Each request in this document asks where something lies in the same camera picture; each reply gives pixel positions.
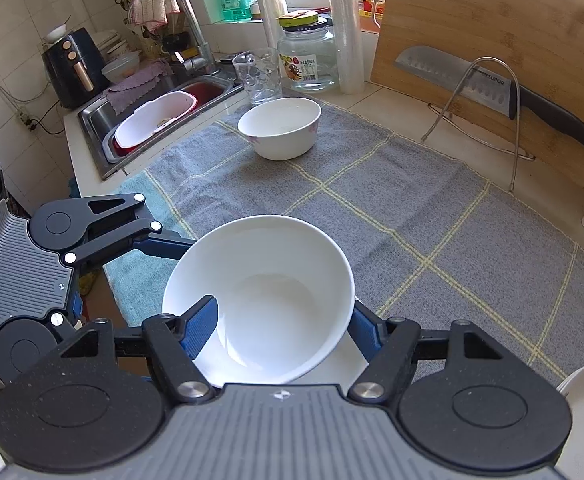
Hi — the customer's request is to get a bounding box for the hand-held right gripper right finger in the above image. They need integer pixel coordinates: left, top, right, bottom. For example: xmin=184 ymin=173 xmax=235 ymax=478
xmin=348 ymin=300 xmax=503 ymax=404

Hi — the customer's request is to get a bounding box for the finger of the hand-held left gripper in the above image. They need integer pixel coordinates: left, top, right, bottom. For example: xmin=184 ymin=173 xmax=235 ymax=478
xmin=64 ymin=191 xmax=196 ymax=267
xmin=49 ymin=310 xmax=93 ymax=343

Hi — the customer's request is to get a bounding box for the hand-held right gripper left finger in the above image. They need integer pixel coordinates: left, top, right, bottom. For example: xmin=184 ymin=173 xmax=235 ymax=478
xmin=62 ymin=296 xmax=219 ymax=405

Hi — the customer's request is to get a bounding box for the white plastic basin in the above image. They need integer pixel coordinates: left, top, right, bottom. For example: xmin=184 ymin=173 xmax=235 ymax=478
xmin=114 ymin=91 xmax=198 ymax=149

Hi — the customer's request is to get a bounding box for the grey and teal checked towel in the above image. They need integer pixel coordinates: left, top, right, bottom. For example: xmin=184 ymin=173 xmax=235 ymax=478
xmin=103 ymin=100 xmax=584 ymax=392

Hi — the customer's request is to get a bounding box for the stainless steel sink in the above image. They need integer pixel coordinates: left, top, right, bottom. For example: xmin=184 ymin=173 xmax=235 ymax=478
xmin=76 ymin=74 xmax=246 ymax=182

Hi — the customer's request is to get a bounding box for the red plastic basin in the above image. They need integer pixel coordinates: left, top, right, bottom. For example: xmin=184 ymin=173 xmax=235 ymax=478
xmin=111 ymin=81 xmax=226 ymax=159

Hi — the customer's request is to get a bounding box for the purple cleaning cloth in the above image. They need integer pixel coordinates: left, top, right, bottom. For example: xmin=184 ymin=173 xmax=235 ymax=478
xmin=106 ymin=59 xmax=173 ymax=114

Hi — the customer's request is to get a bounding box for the clear plastic bowl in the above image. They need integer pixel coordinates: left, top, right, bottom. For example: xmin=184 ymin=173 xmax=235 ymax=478
xmin=101 ymin=51 xmax=141 ymax=84

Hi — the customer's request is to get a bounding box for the clear glass cup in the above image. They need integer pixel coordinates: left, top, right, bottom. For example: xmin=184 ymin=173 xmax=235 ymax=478
xmin=231 ymin=48 xmax=281 ymax=107

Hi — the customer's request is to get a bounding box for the black air fryer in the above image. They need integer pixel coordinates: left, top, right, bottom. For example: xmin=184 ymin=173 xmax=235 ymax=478
xmin=41 ymin=27 xmax=109 ymax=110

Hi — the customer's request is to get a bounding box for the dark utensil holder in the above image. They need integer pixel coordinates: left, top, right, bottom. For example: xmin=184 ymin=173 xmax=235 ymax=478
xmin=161 ymin=9 xmax=193 ymax=54

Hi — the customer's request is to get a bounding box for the metal faucet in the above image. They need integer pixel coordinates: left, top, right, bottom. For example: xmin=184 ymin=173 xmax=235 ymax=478
xmin=163 ymin=0 xmax=219 ymax=79

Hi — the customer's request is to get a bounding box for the glass jar with green lid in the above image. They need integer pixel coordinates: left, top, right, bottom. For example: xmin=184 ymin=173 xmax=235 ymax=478
xmin=276 ymin=9 xmax=341 ymax=93

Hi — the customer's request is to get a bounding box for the small white dish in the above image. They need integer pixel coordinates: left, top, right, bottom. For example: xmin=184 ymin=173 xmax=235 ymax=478
xmin=43 ymin=22 xmax=71 ymax=44

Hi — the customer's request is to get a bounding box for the checked dishcloth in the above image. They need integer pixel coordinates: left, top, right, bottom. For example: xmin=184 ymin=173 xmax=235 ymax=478
xmin=126 ymin=0 xmax=181 ymax=34

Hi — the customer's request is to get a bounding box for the white cling film roll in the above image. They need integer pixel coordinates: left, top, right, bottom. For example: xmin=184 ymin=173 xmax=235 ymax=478
xmin=250 ymin=0 xmax=289 ymax=55

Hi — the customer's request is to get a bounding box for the clear plastic bag roll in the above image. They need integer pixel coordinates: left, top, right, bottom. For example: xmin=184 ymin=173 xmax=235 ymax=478
xmin=323 ymin=0 xmax=369 ymax=96

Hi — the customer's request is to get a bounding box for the bamboo cutting board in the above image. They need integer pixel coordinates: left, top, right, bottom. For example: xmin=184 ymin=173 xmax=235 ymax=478
xmin=369 ymin=0 xmax=584 ymax=192

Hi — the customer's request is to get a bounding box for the metal wire rack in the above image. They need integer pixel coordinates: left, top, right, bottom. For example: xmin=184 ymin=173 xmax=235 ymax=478
xmin=421 ymin=57 xmax=536 ymax=193

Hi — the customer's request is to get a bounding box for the black-handled kitchen knife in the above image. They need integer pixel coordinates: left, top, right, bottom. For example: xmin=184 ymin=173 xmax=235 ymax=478
xmin=395 ymin=45 xmax=584 ymax=154

